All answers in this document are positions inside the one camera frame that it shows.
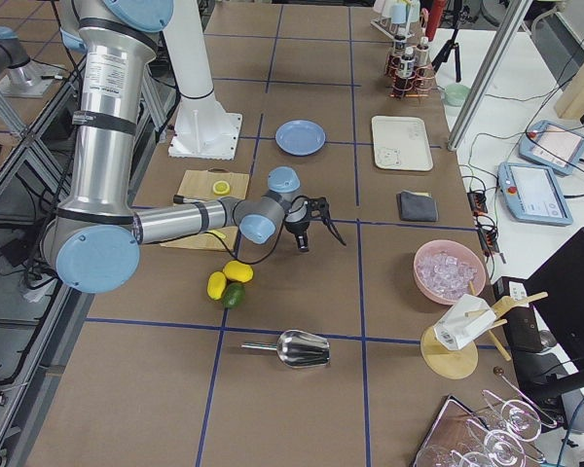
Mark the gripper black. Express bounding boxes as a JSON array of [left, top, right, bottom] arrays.
[[284, 201, 310, 252]]

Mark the blue plate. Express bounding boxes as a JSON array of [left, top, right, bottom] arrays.
[[275, 120, 326, 157]]

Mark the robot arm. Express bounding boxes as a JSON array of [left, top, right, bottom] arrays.
[[42, 1, 310, 294], [0, 26, 54, 98]]

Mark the round yellow lemon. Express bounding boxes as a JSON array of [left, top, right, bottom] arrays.
[[222, 260, 254, 283]]

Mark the green lime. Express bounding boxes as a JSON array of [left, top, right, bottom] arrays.
[[221, 282, 245, 309]]

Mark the lemon half slice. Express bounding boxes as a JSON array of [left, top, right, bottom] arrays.
[[211, 180, 232, 196]]

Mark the oblong yellow lemon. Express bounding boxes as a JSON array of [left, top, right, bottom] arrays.
[[206, 271, 228, 301]]

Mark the grey folded cloth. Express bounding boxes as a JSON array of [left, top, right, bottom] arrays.
[[397, 191, 438, 222]]

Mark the steel ice scoop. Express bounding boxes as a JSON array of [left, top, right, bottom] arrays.
[[241, 330, 331, 369]]

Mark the wooden cutting board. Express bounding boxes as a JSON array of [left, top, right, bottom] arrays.
[[162, 169, 250, 251]]

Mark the steel cylinder with black cap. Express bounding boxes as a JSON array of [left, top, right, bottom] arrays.
[[172, 194, 205, 204]]

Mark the cream bear tray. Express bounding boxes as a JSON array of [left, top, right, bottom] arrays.
[[371, 116, 433, 171]]

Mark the pink bowl of ice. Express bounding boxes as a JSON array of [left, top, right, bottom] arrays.
[[413, 239, 487, 305]]

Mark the white paper cup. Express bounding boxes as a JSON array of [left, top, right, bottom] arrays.
[[433, 294, 496, 351]]

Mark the tea bottle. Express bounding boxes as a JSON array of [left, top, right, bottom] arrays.
[[397, 47, 415, 80], [391, 28, 407, 60], [415, 36, 429, 68]]

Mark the wooden cup stand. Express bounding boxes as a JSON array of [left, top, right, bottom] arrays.
[[420, 292, 548, 379]]

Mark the mint green bowl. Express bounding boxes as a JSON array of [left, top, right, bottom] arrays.
[[444, 83, 470, 107]]

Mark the teach pendant near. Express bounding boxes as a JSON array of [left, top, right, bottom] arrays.
[[497, 162, 573, 226]]

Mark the teach pendant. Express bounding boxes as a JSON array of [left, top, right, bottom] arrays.
[[519, 120, 584, 176], [497, 162, 573, 226]]

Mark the teach pendant far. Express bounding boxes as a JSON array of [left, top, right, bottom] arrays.
[[519, 120, 584, 176]]

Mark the black monitor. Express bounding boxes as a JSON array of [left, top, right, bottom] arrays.
[[509, 227, 584, 415]]

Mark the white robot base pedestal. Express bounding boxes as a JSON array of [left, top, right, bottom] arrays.
[[163, 1, 242, 161]]

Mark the copper wire bottle rack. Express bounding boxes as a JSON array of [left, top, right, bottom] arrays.
[[384, 54, 438, 98]]

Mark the black camera tripod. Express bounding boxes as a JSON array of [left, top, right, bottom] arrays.
[[431, 0, 463, 83]]

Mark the aluminium frame post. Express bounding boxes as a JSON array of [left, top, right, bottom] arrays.
[[447, 0, 532, 152]]

